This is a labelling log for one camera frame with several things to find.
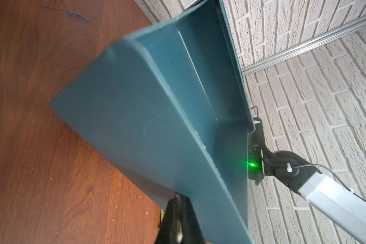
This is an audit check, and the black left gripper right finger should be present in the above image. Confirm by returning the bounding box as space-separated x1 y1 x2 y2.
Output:
182 196 206 244

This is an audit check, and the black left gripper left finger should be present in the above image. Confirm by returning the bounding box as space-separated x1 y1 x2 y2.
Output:
155 195 183 244

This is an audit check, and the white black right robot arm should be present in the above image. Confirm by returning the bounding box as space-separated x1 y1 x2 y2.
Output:
246 115 366 244

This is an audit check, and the teal pulled-out drawer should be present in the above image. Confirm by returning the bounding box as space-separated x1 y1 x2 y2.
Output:
51 1 255 244

